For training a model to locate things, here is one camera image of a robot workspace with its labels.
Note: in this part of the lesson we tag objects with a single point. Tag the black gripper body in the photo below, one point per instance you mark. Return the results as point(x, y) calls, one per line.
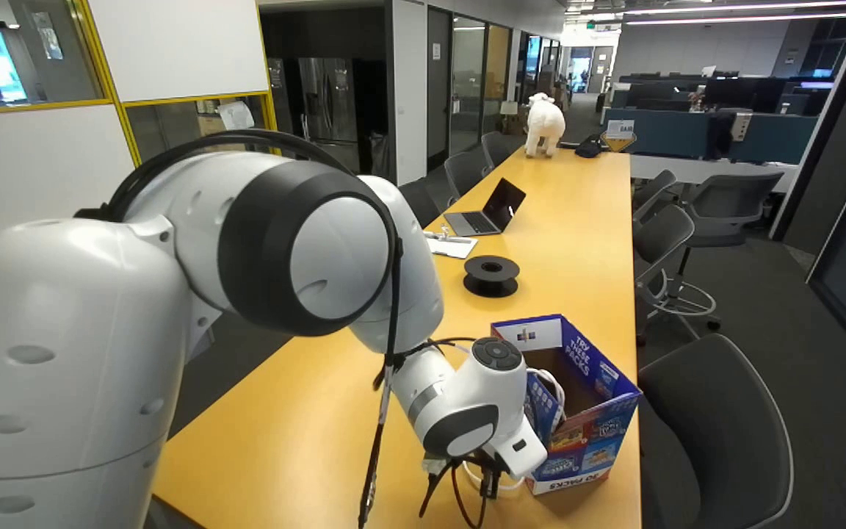
point(476, 461)

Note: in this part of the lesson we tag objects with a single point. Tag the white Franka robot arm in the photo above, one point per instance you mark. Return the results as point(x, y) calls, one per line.
point(71, 370)

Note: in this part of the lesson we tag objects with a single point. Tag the blue printed carton box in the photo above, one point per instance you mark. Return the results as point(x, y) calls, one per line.
point(601, 429)

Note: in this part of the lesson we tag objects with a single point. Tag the small pale desk box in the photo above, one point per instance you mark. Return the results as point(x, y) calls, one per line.
point(622, 135)

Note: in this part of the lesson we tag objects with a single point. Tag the black filament spool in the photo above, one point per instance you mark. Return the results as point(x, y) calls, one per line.
point(492, 274)

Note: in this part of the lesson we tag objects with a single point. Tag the white paper sheets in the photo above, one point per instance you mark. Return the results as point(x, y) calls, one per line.
point(454, 247)

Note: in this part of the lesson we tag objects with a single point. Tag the dark mesh office chair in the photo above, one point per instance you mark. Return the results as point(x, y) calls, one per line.
point(732, 201)
point(654, 192)
point(501, 147)
point(419, 201)
point(663, 236)
point(469, 170)
point(718, 429)

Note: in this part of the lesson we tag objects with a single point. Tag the open grey laptop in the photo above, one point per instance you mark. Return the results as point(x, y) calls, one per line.
point(501, 204)

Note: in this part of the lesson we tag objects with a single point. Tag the small black desk object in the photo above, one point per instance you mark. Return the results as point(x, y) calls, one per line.
point(592, 147)

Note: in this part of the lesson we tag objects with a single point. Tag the white polar bear figure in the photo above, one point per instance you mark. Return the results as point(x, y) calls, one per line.
point(544, 120)

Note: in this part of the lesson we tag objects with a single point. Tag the blue office partition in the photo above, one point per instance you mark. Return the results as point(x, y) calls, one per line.
point(677, 135)

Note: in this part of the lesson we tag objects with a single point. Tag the dark glass-door fridge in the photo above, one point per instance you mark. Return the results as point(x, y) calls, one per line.
point(335, 97)

